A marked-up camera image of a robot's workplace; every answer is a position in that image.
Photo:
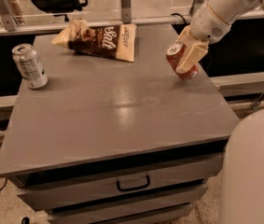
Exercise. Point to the brown salt chip bag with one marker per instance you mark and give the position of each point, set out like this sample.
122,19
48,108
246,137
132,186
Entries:
112,42

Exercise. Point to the silver green soda can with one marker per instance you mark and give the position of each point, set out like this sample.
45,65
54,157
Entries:
30,66

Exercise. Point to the black drawer handle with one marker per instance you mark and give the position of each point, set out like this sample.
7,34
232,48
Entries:
133,184

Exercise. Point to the red coke can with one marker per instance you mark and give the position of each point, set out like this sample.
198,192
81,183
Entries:
174,53

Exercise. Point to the grey drawer cabinet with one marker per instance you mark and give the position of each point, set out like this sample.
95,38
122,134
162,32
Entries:
99,121

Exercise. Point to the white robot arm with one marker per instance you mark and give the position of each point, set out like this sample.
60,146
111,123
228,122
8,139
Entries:
242,180

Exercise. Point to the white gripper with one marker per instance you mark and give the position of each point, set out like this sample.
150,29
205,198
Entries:
206,26

